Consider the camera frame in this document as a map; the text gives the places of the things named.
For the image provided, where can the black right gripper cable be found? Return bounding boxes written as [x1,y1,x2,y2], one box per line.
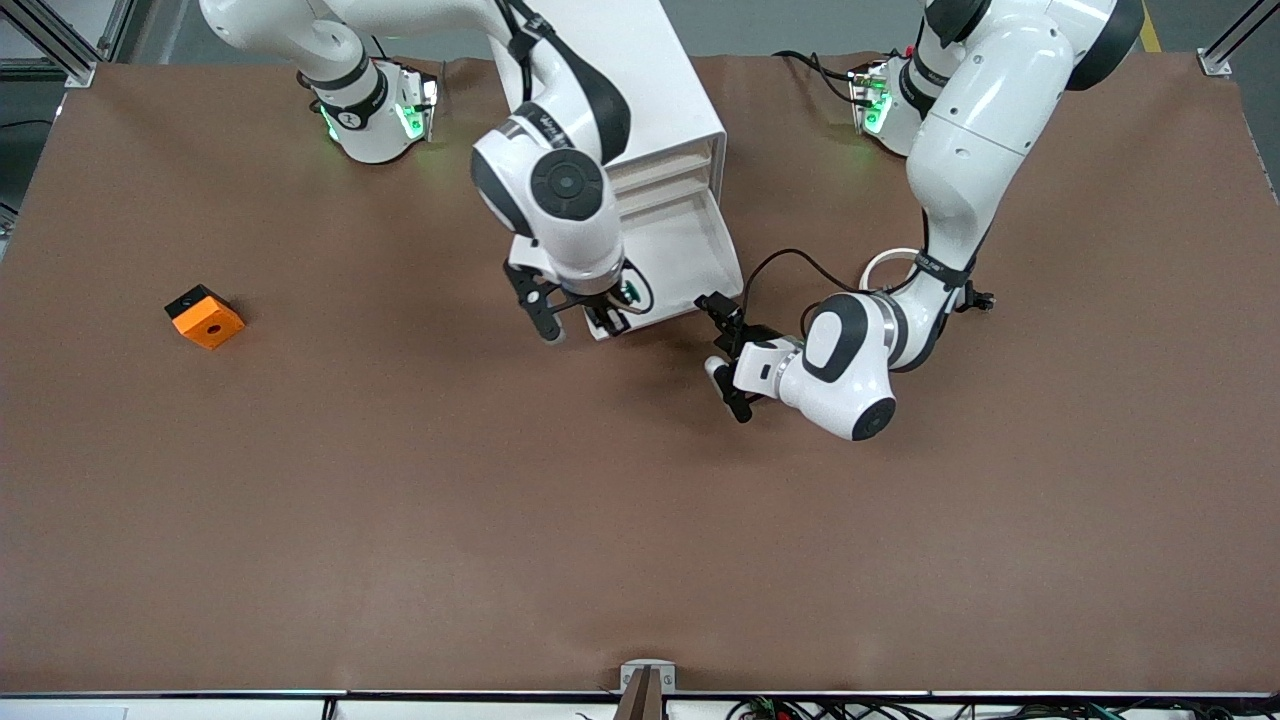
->
[620,260,657,319]

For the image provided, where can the aluminium frame profile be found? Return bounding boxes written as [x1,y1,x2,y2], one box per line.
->
[1195,0,1280,79]
[0,0,136,89]

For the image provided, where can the white table edge rail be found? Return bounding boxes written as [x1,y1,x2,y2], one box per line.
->
[0,690,1280,720]

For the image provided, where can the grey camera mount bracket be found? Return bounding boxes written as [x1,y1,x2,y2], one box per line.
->
[618,658,678,720]

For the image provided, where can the white curved plastic ring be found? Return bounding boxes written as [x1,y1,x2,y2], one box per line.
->
[859,247,923,294]

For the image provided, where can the black left arm base cable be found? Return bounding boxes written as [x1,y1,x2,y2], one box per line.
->
[773,48,866,109]

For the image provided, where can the orange block with black part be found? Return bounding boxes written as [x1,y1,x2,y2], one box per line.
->
[164,284,247,351]

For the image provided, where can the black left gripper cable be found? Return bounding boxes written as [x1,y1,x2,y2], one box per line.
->
[738,248,863,326]

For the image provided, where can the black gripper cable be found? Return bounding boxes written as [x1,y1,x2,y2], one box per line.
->
[738,248,863,326]
[620,260,657,319]

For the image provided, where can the tangled black cables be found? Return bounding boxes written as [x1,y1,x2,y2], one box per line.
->
[725,697,1280,720]

